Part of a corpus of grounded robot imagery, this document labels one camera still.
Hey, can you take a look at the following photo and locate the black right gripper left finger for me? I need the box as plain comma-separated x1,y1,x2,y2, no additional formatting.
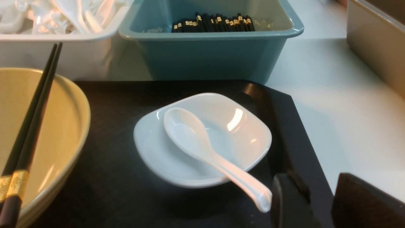
271,173,320,228

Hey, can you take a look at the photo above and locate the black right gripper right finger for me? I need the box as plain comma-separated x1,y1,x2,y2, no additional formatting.
331,172,405,228

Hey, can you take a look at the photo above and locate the white square sauce dish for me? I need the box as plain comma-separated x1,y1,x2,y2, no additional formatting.
133,93,272,188

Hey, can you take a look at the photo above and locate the white ceramic soup spoon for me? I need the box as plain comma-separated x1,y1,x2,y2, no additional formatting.
163,108,272,213

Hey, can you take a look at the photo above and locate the yellow noodle bowl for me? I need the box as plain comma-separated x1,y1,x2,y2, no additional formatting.
0,68,91,228

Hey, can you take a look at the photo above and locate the black plastic serving tray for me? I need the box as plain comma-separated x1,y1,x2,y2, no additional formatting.
31,80,334,228

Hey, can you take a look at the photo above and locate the blue plastic chopstick bin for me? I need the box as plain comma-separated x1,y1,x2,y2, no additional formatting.
118,0,305,84

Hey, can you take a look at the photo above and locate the bundle of black chopsticks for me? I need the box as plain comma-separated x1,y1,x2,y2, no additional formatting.
171,12,261,33

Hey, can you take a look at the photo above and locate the white plastic spoon bin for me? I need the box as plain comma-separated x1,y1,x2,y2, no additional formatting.
0,3,133,80

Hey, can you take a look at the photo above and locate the pile of white spoons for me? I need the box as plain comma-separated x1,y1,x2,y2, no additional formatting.
0,0,133,35

